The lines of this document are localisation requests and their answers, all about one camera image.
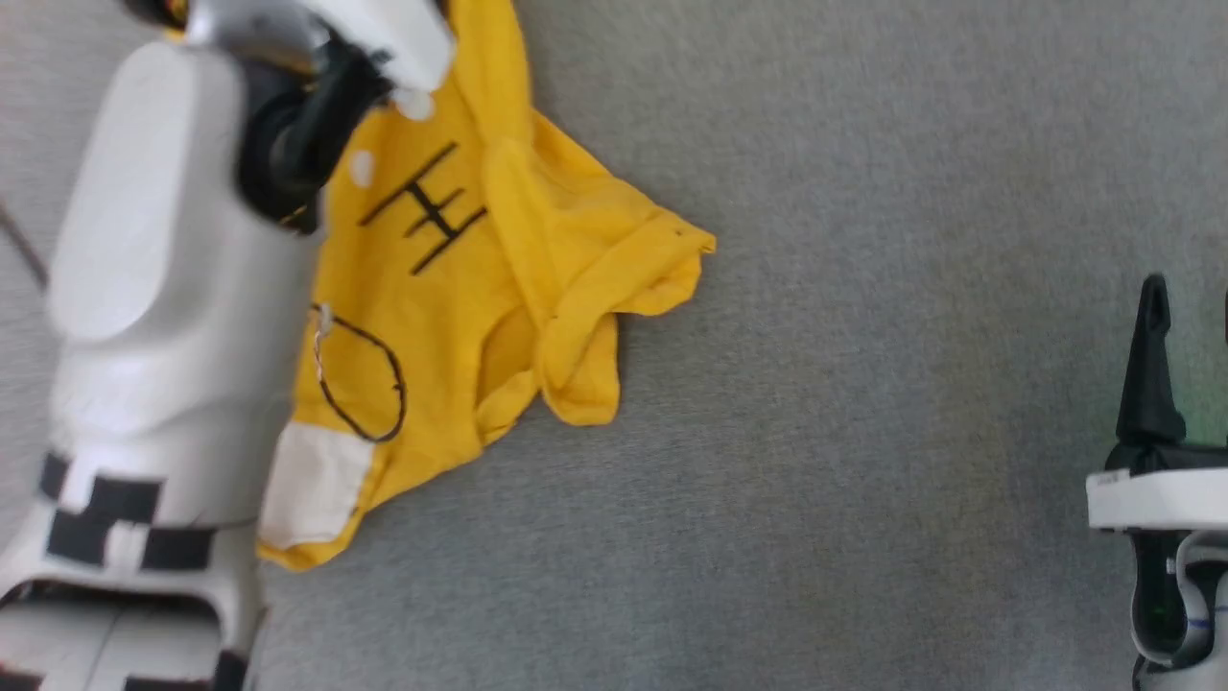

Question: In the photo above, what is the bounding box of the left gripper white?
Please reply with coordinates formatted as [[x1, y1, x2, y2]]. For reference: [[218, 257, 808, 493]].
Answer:
[[120, 0, 458, 92]]

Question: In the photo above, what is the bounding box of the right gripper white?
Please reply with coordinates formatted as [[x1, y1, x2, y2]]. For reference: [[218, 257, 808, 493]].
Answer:
[[1086, 273, 1228, 533]]

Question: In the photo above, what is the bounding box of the yellow cartoon print shirt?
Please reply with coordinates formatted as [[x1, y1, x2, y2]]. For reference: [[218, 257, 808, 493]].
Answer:
[[256, 0, 719, 575]]

